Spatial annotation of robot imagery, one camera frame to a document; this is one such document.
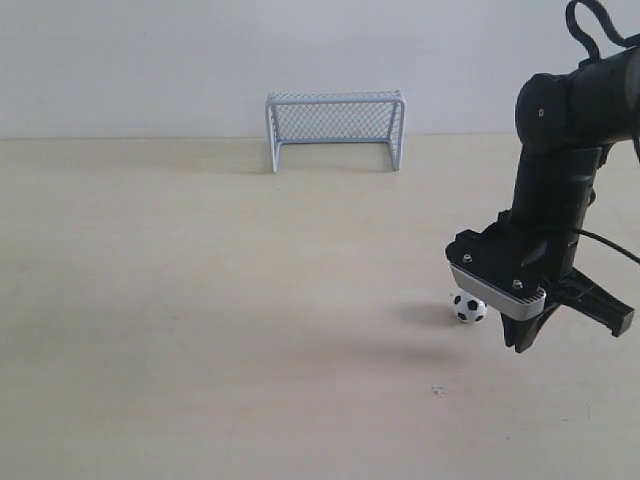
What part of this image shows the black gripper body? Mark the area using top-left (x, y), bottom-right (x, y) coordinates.
top-left (445, 210), bottom-right (580, 301)

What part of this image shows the small black white soccer ball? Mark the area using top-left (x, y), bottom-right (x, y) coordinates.
top-left (452, 290), bottom-right (488, 324)

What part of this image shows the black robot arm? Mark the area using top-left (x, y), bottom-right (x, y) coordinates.
top-left (445, 47), bottom-right (639, 353)

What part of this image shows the small light blue goal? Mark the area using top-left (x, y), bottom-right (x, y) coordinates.
top-left (265, 90), bottom-right (407, 172)

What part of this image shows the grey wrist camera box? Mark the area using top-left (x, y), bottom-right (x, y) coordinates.
top-left (450, 263), bottom-right (547, 322)

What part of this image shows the black cable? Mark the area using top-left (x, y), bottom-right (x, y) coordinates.
top-left (565, 0), bottom-right (640, 265)

